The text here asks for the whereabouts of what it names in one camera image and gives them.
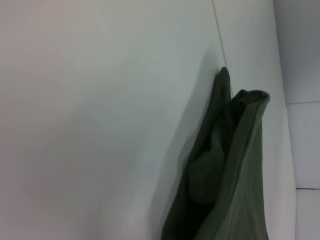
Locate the dark green t-shirt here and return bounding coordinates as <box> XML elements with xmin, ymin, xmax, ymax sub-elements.
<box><xmin>159</xmin><ymin>66</ymin><xmax>272</xmax><ymax>240</ymax></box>

